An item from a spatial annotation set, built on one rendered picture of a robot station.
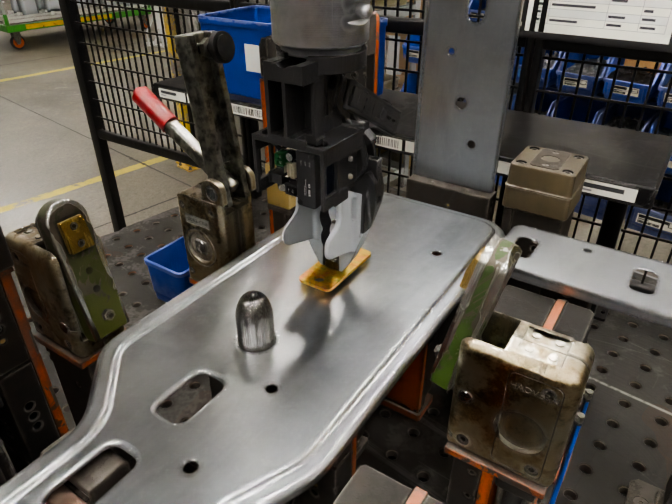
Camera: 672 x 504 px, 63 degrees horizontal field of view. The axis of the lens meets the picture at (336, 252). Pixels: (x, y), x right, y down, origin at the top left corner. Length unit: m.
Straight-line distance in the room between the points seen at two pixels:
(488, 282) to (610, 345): 0.66
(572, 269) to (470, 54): 0.28
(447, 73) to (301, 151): 0.34
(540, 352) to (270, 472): 0.21
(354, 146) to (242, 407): 0.22
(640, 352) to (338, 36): 0.78
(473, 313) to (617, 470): 0.47
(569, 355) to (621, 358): 0.59
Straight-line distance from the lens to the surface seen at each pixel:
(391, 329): 0.49
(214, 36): 0.55
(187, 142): 0.62
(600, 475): 0.83
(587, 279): 0.60
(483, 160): 0.74
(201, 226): 0.63
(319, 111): 0.43
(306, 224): 0.53
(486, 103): 0.72
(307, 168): 0.43
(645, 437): 0.90
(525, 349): 0.42
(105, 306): 0.54
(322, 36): 0.42
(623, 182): 0.77
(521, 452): 0.47
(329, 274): 0.54
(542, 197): 0.70
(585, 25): 0.96
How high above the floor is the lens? 1.31
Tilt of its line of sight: 31 degrees down
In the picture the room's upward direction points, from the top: straight up
